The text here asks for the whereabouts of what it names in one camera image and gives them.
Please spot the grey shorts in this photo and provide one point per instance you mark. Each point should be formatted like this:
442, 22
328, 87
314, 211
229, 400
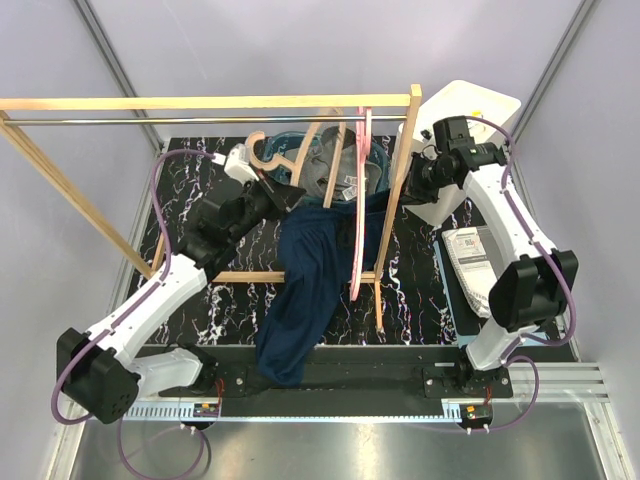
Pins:
316, 169

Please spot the wooden clothes rack frame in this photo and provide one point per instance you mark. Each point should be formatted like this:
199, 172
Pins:
11, 130

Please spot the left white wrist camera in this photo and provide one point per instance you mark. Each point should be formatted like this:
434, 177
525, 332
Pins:
236, 164

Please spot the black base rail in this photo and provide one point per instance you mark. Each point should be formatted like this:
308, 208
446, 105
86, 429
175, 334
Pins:
386, 384

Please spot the pink clothes hanger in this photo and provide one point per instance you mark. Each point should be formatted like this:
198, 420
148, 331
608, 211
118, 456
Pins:
363, 146

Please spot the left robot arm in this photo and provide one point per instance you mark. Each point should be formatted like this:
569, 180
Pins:
101, 369

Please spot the teal plastic basket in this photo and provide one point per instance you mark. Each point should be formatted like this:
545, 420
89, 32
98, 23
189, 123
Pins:
287, 144

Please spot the white storage box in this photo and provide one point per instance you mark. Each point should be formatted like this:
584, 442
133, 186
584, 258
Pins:
475, 110

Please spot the black marbled table mat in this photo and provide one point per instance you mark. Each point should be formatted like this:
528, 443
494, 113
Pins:
414, 304

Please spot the blue clipboard tray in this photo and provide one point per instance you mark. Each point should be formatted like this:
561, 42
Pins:
466, 324

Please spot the metal hanging rail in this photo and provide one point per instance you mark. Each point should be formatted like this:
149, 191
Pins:
206, 120

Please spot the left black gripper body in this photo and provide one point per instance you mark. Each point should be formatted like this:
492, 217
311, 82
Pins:
259, 205

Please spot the wooden clothes hanger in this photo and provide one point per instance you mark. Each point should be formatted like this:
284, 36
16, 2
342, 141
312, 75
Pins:
295, 166

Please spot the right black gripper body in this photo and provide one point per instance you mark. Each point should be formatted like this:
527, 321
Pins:
425, 179

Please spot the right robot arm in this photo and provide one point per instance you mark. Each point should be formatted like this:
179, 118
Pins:
537, 280

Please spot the navy blue shorts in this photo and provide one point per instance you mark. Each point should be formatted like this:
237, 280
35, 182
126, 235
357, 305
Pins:
316, 250

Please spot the white spiral manual booklet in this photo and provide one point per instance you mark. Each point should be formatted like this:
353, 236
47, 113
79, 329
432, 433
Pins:
472, 267

